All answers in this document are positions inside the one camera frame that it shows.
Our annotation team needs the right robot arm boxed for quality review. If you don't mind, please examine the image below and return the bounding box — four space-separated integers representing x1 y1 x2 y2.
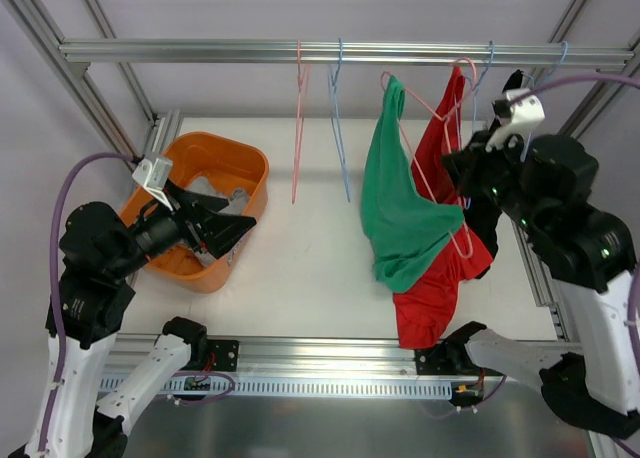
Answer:
441 132 639 439

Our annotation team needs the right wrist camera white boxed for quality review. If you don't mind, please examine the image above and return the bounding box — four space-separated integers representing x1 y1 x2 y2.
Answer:
485 88 545 152

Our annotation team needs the aluminium hanging rail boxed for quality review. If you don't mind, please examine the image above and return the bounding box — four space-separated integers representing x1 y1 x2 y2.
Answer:
59 38 635 71

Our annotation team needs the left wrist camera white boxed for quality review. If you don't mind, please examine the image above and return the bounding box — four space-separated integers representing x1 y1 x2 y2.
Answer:
132 155 173 208

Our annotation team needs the green tank top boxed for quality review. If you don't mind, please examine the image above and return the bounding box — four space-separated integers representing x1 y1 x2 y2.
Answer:
360 76 463 293

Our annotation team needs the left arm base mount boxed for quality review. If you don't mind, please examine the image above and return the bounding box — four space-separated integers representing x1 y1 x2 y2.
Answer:
205 339 240 373

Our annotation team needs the blue hanger of red top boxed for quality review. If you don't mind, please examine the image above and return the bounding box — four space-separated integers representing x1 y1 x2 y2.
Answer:
452 39 496 209

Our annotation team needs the grey tank top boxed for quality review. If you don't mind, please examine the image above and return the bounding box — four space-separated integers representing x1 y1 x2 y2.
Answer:
186 176 251 268

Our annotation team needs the slotted white cable duct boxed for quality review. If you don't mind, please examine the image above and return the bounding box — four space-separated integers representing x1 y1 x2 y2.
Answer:
99 375 454 400

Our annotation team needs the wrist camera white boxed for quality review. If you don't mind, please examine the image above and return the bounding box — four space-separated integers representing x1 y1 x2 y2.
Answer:
485 88 545 152
132 155 173 208

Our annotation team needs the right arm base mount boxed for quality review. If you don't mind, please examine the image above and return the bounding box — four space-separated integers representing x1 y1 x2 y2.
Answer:
414 342 507 417

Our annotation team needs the blue hanger of black top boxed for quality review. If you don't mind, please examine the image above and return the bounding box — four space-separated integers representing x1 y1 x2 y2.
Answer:
520 40 569 162

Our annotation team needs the black tank top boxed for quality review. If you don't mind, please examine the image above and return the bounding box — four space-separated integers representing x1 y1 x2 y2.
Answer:
464 69 524 280

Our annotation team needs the blue hanger of grey top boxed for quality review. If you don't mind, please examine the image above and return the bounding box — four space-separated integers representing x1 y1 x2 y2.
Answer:
327 38 351 203

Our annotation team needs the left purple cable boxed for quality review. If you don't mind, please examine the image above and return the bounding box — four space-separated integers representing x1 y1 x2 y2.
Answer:
34 151 141 454

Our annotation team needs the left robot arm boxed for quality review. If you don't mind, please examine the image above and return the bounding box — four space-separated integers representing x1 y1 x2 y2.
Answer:
12 182 257 457

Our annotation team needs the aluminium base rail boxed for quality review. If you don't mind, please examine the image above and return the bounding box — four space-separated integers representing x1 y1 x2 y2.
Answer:
104 335 581 379

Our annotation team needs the red tank top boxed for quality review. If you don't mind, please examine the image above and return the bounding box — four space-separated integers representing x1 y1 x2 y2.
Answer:
393 66 495 350

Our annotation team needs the orange plastic tub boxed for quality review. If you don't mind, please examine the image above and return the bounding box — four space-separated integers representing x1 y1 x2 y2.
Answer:
145 131 269 294

